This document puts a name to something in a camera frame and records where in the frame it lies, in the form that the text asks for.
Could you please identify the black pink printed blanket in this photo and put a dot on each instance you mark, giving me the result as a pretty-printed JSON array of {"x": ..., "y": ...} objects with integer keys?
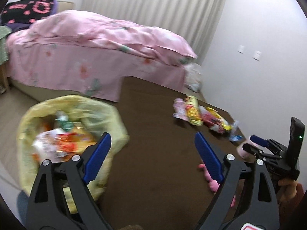
[{"x": 26, "y": 9}]

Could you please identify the green checked cloth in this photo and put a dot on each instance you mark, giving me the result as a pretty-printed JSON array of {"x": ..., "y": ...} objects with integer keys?
[{"x": 4, "y": 45}]

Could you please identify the white wall socket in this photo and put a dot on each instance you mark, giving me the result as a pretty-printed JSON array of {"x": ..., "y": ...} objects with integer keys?
[
  {"x": 257, "y": 55},
  {"x": 241, "y": 49}
]

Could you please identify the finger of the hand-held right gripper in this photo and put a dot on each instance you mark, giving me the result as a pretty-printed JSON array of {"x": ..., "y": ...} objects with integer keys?
[
  {"x": 250, "y": 148},
  {"x": 259, "y": 140}
]

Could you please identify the pink cup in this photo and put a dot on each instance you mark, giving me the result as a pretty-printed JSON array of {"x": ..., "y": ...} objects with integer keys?
[{"x": 244, "y": 154}]

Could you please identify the white pleated curtain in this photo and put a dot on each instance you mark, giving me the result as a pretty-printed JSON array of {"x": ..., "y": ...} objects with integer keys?
[{"x": 156, "y": 9}]

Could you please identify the yellow green snack packet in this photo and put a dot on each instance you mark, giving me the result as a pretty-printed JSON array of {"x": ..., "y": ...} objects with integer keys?
[{"x": 194, "y": 111}]

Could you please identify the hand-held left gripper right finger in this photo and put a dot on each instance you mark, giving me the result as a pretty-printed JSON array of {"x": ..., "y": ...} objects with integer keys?
[{"x": 208, "y": 158}]

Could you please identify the yellow plastic bag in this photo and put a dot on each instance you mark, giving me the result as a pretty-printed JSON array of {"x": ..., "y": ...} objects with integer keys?
[{"x": 110, "y": 124}]

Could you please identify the white plastic bag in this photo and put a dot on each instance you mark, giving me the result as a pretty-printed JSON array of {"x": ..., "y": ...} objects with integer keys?
[{"x": 193, "y": 79}]

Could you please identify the blue white wrapper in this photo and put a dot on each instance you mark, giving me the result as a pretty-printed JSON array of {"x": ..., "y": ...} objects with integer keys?
[{"x": 236, "y": 134}]

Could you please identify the person's right forearm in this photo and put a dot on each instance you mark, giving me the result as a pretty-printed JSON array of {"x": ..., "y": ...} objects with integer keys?
[{"x": 295, "y": 207}]

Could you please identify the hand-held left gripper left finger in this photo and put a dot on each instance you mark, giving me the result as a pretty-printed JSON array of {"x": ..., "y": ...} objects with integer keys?
[{"x": 98, "y": 158}]

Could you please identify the beige headboard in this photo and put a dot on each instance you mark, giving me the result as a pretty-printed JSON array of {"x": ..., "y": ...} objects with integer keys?
[{"x": 66, "y": 5}]

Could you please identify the yellow long wrapper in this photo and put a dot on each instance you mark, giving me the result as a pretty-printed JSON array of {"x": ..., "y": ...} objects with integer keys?
[{"x": 221, "y": 122}]

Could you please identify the pink floral duvet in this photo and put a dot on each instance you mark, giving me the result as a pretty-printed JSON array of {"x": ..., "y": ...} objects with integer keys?
[{"x": 108, "y": 36}]

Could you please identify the pink caterpillar toy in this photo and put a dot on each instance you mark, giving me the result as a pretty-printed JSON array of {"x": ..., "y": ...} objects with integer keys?
[{"x": 208, "y": 175}]

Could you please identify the person's leg in blue jeans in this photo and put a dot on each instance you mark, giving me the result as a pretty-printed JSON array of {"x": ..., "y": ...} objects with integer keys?
[{"x": 22, "y": 208}]

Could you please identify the green white milk carton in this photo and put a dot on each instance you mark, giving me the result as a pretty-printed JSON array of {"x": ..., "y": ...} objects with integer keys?
[{"x": 63, "y": 122}]

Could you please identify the person's right hand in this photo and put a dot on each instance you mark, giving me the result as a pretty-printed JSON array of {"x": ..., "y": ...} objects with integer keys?
[{"x": 286, "y": 188}]

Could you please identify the bed with pink floral sheet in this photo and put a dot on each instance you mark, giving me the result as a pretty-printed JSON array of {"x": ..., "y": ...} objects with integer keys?
[{"x": 60, "y": 69}]

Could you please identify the trash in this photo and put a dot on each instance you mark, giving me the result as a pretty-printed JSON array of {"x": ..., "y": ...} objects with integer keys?
[{"x": 48, "y": 141}]

